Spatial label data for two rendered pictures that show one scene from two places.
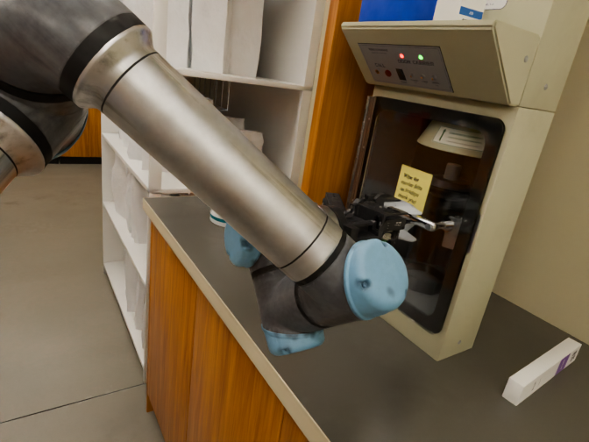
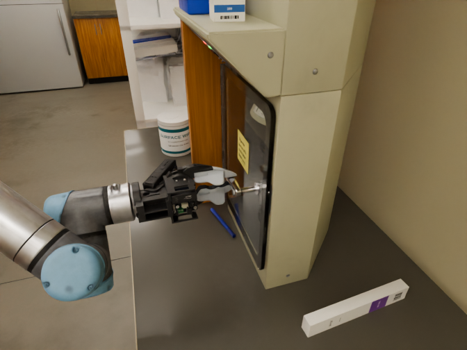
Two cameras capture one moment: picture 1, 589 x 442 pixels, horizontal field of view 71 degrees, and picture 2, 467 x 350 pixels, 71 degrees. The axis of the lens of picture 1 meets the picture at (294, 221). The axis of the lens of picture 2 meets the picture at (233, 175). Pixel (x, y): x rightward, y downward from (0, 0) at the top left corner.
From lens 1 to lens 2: 0.46 m
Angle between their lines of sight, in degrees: 21
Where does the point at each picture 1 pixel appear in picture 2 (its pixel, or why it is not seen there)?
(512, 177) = (299, 153)
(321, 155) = (197, 113)
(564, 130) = (433, 75)
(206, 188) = not seen: outside the picture
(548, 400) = (343, 335)
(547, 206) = (417, 150)
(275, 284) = not seen: hidden behind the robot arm
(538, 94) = (306, 80)
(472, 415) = (262, 341)
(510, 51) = (243, 53)
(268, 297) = not seen: hidden behind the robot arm
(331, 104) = (196, 71)
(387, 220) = (174, 196)
